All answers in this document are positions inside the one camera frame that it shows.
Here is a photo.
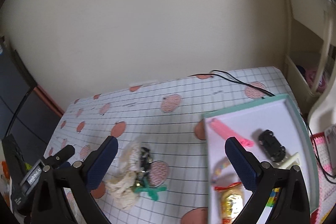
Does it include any pastel braided scrunchie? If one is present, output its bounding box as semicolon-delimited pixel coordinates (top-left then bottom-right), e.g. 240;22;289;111
211;156;231;184

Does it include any white teal-rimmed tray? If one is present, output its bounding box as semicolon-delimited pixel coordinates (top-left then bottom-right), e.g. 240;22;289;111
203;94;319;223

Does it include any pink white crochet mat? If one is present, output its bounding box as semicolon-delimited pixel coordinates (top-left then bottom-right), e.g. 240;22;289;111
310;132;335;223

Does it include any black gold transformer toy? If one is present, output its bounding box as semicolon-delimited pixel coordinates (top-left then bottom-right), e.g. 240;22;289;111
138;147;153;180

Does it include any cream lace cloth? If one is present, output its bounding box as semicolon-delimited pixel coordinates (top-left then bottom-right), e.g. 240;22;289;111
105;171;139;210

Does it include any green ribbon bow clip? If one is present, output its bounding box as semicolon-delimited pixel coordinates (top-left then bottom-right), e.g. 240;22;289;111
132;178;167;201

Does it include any black cable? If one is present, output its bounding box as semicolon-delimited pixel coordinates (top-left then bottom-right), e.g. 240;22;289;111
187;69;276;97

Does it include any cotton swab bag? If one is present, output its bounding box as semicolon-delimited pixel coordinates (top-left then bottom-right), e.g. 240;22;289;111
118;140;141;173

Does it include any white shelf unit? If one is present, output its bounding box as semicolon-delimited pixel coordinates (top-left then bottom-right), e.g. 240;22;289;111
285;0;335;133

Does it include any multicolour plastic link toy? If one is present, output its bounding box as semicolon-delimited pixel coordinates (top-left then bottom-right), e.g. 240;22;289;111
266;188;281;207

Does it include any cream plastic hair claw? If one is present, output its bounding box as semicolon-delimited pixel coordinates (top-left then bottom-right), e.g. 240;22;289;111
272;152;301;169

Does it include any yellow snack packet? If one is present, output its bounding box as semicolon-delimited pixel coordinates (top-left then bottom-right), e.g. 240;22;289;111
214;182;244;224

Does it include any pomegranate grid tablecloth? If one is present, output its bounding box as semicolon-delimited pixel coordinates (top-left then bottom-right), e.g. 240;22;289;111
45;67;291;223

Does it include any pink hair roller clip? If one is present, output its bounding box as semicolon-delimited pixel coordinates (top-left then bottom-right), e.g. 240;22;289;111
209;118;254;147

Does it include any black toy car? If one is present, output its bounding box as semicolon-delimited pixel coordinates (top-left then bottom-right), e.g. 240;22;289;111
258;130;286;162

